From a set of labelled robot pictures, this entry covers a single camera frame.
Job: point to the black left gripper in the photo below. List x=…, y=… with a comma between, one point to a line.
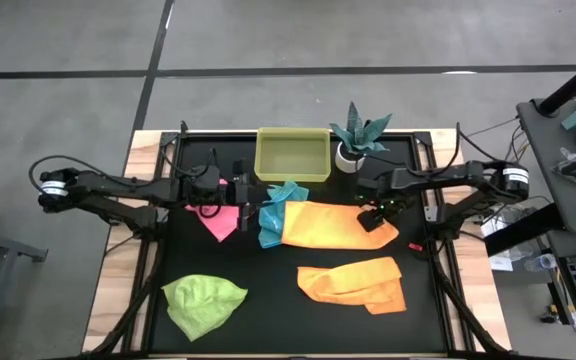
x=235, y=190

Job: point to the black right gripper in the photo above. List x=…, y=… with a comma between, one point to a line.
x=372, y=221

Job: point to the blue microfiber towel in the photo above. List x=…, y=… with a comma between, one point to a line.
x=270, y=225

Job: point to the orange microfiber towel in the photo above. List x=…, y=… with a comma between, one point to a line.
x=328, y=225
x=348, y=285

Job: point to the pink microfiber towel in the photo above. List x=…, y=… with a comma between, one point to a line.
x=220, y=225

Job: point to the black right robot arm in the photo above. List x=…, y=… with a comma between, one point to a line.
x=443, y=177

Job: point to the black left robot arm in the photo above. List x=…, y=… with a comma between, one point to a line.
x=118, y=190

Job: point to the green microfiber towel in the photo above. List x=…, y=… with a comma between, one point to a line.
x=203, y=305

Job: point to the red clip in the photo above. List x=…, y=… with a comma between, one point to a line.
x=415, y=246

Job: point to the yellow plastic bin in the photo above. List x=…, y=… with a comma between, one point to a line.
x=293, y=155

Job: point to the artificial plant in white pot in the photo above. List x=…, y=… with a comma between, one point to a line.
x=350, y=160

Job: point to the white paper sheet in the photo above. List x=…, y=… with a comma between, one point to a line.
x=500, y=263

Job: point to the clear plastic bottle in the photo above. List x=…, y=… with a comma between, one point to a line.
x=543, y=262

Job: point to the dark grey side desk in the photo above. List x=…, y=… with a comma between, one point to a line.
x=543, y=150

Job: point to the teal box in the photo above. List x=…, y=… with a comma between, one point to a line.
x=575, y=119

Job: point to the black pole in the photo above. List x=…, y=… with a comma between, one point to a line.
x=573, y=85

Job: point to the black aluminium table frame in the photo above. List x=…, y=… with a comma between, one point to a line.
x=208, y=135

